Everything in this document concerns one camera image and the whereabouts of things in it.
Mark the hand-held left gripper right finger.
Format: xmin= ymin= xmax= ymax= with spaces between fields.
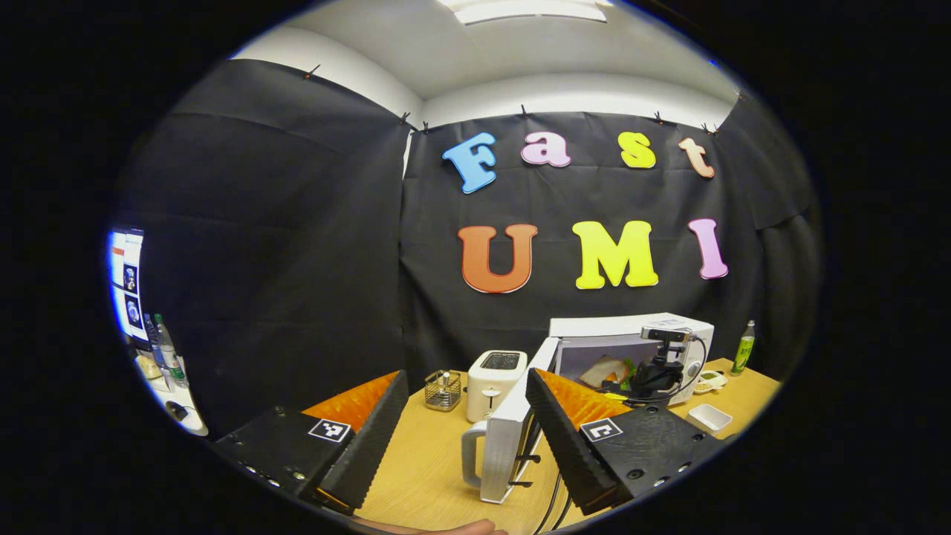
xmin=525 ymin=368 xmax=727 ymax=516

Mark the small white rectangular tray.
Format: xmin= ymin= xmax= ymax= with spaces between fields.
xmin=688 ymin=403 xmax=733 ymax=432

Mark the large ceiling light panel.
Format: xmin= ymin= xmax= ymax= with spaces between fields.
xmin=438 ymin=0 xmax=614 ymax=25

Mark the white microwave oven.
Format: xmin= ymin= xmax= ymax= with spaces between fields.
xmin=461 ymin=312 xmax=715 ymax=506

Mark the green label bottle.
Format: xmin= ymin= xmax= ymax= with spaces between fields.
xmin=732 ymin=320 xmax=756 ymax=376

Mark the white toaster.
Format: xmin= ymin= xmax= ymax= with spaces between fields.
xmin=466 ymin=349 xmax=529 ymax=424

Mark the black cable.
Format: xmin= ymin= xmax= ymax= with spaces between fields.
xmin=532 ymin=470 xmax=574 ymax=535

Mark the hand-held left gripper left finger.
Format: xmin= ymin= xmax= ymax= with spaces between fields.
xmin=212 ymin=369 xmax=411 ymax=516

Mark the computer monitor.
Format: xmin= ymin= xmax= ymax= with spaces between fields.
xmin=109 ymin=229 xmax=147 ymax=343

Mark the wire mesh basket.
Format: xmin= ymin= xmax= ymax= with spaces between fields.
xmin=424 ymin=369 xmax=463 ymax=412

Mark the white side table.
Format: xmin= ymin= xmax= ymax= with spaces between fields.
xmin=132 ymin=355 xmax=210 ymax=437

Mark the black backdrop cloth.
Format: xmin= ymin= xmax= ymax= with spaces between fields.
xmin=111 ymin=59 xmax=822 ymax=439

